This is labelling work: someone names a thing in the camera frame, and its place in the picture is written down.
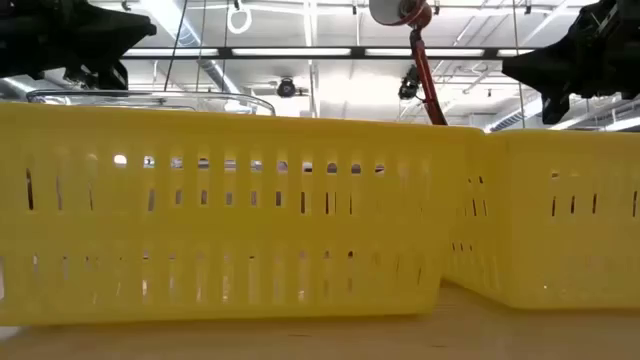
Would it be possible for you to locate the thin hanging cable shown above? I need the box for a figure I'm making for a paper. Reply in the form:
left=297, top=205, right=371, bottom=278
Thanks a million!
left=512, top=0, right=526, bottom=129

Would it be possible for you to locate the white ceiling pipe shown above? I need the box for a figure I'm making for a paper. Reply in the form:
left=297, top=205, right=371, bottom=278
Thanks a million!
left=303, top=0, right=321, bottom=119

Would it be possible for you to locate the black ceiling-mounted camera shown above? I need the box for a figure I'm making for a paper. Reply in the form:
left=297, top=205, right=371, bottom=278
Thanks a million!
left=398, top=64, right=421, bottom=100

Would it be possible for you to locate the white hanging ring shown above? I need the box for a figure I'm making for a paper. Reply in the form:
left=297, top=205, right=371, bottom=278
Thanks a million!
left=227, top=0, right=254, bottom=35

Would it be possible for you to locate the black hanging cable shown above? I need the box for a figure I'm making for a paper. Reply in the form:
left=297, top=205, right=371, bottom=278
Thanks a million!
left=163, top=0, right=189, bottom=92

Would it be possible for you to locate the silver ceiling duct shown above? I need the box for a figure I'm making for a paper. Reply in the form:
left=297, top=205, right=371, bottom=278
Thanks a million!
left=144, top=0, right=241, bottom=94

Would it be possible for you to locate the clear plastic bin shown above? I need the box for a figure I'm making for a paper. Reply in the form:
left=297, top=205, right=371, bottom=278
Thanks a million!
left=25, top=88, right=277, bottom=117

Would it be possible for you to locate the yellow slotted plastic basket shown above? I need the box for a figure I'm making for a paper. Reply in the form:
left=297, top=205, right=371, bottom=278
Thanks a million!
left=442, top=128, right=640, bottom=311
left=0, top=101, right=485, bottom=327

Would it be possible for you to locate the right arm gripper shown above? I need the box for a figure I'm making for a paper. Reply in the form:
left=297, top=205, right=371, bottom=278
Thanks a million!
left=502, top=0, right=640, bottom=99

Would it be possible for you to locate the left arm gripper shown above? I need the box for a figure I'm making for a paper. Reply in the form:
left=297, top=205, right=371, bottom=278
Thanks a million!
left=0, top=0, right=158, bottom=80

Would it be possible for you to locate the round black ceiling device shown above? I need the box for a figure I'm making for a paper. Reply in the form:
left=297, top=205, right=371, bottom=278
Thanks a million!
left=276, top=77, right=297, bottom=99

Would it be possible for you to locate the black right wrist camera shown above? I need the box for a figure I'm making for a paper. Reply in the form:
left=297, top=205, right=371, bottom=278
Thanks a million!
left=541, top=92, right=572, bottom=125

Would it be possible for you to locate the red desk lamp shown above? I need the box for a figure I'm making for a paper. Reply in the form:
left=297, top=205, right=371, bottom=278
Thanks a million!
left=368, top=0, right=450, bottom=127

